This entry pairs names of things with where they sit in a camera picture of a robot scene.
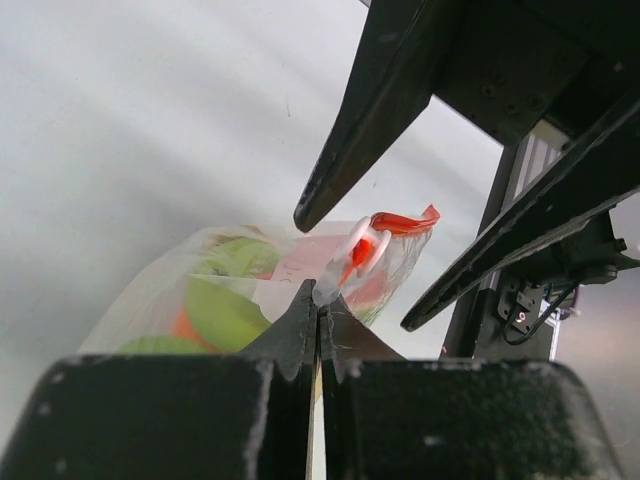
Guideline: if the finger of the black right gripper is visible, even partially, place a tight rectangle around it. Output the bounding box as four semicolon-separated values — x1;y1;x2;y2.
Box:
401;89;639;331

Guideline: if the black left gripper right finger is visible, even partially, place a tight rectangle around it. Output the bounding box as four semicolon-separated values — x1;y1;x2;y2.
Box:
318;300;624;479

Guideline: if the fake green apple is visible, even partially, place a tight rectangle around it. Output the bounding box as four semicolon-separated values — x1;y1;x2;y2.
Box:
119;236;281;354

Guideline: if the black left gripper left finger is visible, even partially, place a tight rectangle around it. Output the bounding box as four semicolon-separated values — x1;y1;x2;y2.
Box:
1;280;317;479

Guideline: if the fake watermelon slice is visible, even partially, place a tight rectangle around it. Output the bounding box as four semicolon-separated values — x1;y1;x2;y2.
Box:
252;235;393;323

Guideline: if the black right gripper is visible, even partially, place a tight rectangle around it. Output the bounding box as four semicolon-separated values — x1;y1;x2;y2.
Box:
293;0;639;232

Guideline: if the clear zip top bag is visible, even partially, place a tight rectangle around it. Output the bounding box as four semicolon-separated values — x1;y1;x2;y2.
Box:
80;206;440;354

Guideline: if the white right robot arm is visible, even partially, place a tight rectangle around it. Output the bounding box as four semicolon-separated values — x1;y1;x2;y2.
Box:
294;1;639;331

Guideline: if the fake orange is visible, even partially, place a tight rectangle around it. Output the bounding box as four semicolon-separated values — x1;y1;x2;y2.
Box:
171;307;220;353

